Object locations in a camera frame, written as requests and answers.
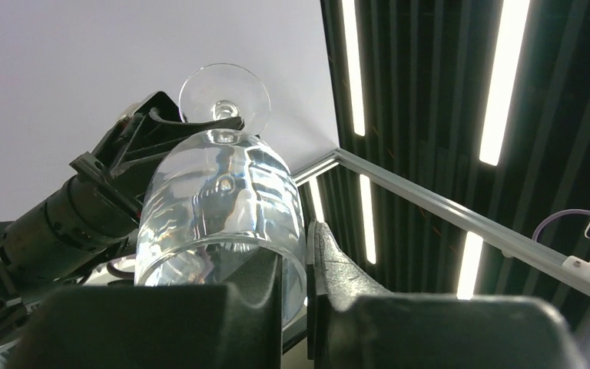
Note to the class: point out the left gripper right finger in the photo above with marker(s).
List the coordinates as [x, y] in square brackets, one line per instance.
[355, 322]

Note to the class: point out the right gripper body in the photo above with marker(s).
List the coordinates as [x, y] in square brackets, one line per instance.
[119, 181]

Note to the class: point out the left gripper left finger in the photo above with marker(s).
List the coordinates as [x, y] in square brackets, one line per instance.
[236, 324]

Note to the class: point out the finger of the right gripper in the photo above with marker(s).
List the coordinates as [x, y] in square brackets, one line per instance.
[162, 129]

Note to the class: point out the clear back wine glass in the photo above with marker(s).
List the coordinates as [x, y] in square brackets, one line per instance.
[222, 195]

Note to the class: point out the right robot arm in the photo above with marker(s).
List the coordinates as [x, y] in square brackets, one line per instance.
[94, 216]

